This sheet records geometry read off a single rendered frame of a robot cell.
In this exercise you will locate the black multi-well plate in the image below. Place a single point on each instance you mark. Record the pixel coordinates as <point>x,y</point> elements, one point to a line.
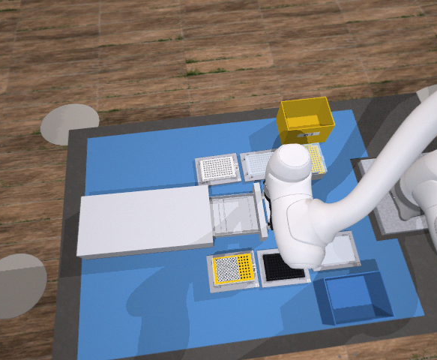
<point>276,269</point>

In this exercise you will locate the blue bench mat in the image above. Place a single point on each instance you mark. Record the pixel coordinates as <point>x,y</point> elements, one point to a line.
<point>159,302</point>

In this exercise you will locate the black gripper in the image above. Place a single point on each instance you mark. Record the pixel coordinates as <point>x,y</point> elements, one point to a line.
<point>269,226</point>

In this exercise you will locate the blue open-top bin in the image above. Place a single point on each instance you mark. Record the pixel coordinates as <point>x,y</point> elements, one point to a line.
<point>352,296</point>

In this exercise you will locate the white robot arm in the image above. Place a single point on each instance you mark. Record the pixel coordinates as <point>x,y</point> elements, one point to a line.
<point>304,226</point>

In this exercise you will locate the yellow open-top bin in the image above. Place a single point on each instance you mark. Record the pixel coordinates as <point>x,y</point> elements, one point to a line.
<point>304,121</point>

